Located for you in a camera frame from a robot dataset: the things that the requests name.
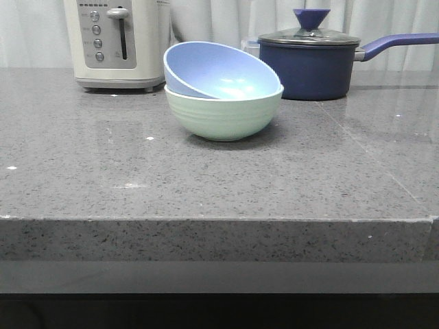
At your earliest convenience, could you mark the green bowl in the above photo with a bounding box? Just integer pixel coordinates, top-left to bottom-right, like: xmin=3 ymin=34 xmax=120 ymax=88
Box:
xmin=164 ymin=86 xmax=284 ymax=141

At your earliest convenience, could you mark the blue bowl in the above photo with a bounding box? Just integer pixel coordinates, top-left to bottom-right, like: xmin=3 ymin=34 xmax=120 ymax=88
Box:
xmin=163 ymin=41 xmax=281 ymax=99

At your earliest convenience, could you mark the clear plastic container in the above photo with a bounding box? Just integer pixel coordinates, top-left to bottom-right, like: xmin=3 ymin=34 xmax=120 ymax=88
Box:
xmin=241 ymin=36 xmax=260 ymax=58

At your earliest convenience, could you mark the dark blue saucepan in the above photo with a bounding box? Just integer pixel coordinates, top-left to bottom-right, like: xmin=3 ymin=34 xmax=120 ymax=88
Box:
xmin=259 ymin=33 xmax=438 ymax=101

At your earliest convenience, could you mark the cream white toaster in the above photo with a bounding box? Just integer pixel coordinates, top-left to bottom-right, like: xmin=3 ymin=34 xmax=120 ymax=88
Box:
xmin=64 ymin=0 xmax=171 ymax=89

